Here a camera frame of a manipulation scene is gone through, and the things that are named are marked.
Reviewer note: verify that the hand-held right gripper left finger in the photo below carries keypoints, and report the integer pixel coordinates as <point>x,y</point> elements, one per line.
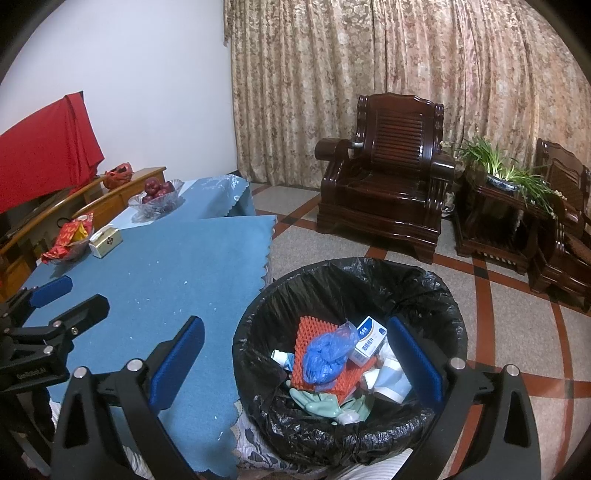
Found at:
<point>178,364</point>

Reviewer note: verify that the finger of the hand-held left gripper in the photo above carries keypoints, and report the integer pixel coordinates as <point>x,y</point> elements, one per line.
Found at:
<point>87,314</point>
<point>51,290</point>

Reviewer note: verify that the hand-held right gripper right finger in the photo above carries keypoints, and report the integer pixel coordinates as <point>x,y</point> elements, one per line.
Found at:
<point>415,364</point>

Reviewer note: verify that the white light-blue carton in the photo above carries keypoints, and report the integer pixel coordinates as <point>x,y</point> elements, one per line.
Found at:
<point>392,383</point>

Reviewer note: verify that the white blue medicine box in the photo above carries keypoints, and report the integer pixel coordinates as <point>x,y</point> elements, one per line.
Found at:
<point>367,344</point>

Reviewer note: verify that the white paper cup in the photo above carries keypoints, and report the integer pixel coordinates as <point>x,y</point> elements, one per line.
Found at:
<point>349,417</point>

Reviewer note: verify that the blue plastic bag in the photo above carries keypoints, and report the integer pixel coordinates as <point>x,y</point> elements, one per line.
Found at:
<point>328,357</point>

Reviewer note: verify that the blue tube with white cap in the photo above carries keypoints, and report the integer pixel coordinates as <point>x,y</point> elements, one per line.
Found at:
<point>280,356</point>

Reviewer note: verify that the green rubber glove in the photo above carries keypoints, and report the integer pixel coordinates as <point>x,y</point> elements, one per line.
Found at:
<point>318,404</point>

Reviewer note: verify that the red foam net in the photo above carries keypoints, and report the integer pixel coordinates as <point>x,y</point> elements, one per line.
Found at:
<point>307,337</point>

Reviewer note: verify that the trash bin with black bag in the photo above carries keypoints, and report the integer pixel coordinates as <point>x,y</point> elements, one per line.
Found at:
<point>286,300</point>

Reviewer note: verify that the glass candy dish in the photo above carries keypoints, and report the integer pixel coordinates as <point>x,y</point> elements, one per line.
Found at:
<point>76,253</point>

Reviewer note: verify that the bowl of red snacks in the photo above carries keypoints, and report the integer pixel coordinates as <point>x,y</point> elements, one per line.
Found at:
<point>69,233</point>

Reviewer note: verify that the white gold tissue box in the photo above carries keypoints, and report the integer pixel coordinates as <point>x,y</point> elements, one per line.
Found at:
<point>106,242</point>

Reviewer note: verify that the black television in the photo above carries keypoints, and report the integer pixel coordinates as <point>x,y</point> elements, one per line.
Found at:
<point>27,217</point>

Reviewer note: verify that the grey floral cloth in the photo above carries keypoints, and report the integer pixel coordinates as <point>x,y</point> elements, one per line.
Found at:
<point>258,445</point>

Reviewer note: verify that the glass fruit bowl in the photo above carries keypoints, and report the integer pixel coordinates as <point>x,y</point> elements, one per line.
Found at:
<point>154,208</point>

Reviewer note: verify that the red apple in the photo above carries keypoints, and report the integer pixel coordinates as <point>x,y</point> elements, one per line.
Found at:
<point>167,187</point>
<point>151,184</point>
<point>147,199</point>

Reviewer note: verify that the red ornament basket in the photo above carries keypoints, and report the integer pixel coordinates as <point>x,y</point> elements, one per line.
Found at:
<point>119,176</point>

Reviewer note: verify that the red cloth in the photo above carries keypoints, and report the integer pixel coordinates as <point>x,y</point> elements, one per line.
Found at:
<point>46,152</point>

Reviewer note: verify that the dark wooden side table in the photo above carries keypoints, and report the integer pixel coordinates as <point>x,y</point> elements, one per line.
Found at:
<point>494,221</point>

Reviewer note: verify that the dark wooden armchair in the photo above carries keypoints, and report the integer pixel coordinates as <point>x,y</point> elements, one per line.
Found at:
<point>558,180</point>
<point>383,203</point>

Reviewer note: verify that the light blue patterned tablecloth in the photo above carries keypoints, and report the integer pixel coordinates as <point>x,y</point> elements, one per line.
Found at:
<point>217,198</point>

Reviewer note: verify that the brown seat cushion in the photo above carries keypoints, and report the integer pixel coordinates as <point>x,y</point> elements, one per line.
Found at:
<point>579,247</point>

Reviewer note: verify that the potted green plant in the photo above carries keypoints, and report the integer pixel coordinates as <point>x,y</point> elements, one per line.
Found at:
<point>485,154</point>

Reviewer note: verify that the beige floral curtain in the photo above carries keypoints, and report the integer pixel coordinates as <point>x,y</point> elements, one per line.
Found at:
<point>323,92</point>

